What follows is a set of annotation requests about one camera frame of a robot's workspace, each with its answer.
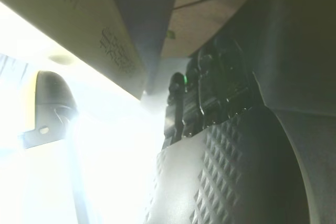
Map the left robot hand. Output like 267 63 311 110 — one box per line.
18 37 312 224

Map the cream paperback book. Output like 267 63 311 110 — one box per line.
0 0 147 101

